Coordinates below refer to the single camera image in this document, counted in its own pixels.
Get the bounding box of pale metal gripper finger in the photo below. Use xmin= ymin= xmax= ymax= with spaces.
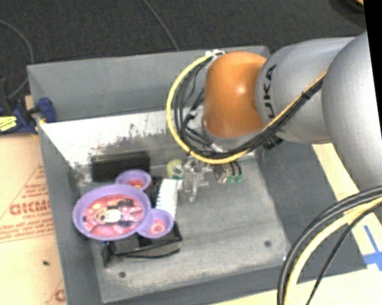
xmin=181 ymin=155 xmax=214 ymax=180
xmin=179 ymin=172 xmax=216 ymax=205

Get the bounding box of white ribbed plastic piece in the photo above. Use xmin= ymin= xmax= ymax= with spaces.
xmin=152 ymin=176 xmax=189 ymax=224

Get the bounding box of grey metal bin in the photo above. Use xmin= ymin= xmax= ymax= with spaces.
xmin=26 ymin=22 xmax=371 ymax=305

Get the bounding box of black rectangular case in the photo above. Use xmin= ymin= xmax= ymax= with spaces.
xmin=91 ymin=173 xmax=186 ymax=268

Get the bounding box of black flat block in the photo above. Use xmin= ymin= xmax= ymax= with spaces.
xmin=89 ymin=148 xmax=154 ymax=184

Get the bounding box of purple mouse-shaped plate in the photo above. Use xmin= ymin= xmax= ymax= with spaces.
xmin=66 ymin=165 xmax=177 ymax=250

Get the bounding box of brown cardboard board red print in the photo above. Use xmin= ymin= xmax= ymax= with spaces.
xmin=0 ymin=119 xmax=68 ymax=305

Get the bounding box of pale yellow ring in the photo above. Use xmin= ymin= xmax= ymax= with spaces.
xmin=164 ymin=157 xmax=186 ymax=182

